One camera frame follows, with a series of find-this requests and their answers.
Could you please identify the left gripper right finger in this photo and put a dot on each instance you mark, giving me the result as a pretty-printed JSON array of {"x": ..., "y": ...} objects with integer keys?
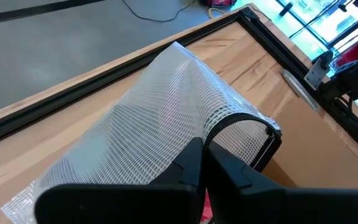
[{"x": 259, "y": 205}]

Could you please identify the box opener tool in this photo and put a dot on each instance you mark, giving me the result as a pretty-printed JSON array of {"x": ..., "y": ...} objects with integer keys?
[{"x": 300, "y": 90}]

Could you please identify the red black tool case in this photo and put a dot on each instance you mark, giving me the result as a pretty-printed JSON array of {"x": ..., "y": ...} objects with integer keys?
[{"x": 219, "y": 2}]

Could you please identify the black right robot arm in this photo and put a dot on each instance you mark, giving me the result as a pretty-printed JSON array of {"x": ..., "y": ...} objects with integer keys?
[{"x": 353, "y": 77}]

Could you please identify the small red blue package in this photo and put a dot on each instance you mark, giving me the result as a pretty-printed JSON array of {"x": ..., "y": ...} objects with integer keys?
[{"x": 206, "y": 211}]

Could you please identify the grey metal base plate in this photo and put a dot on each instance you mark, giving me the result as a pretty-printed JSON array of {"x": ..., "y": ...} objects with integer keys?
[{"x": 317, "y": 73}]

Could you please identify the clear bubble wrap bag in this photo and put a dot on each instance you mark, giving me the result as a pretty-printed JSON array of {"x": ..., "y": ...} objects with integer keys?
[{"x": 151, "y": 124}]

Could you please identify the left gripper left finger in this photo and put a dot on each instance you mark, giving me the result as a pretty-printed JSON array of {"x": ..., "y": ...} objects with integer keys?
[{"x": 120, "y": 205}]

